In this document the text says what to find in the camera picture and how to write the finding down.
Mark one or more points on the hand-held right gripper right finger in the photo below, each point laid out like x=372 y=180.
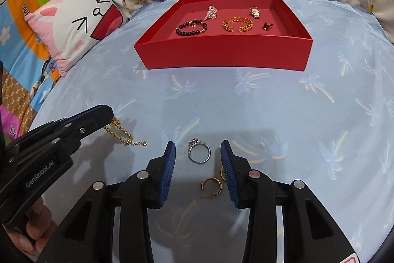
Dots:
x=229 y=178

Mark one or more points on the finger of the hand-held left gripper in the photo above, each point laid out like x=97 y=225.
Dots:
x=46 y=129
x=92 y=122

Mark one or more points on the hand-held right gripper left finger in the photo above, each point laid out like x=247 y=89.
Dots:
x=167 y=178

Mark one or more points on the gold hoop earring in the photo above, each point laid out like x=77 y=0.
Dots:
x=222 y=173
x=219 y=189

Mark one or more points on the red cardboard box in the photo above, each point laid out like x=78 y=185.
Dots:
x=221 y=57

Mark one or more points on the gold cuff bangle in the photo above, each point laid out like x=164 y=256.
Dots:
x=227 y=26

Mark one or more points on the gold wrist watch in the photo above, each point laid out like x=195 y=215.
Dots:
x=254 y=11

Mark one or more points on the person's left hand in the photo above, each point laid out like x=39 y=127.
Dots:
x=34 y=229

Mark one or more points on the colourful cartoon quilt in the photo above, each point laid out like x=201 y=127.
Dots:
x=18 y=50

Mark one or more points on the pink cat pillow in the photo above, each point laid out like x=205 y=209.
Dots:
x=67 y=35

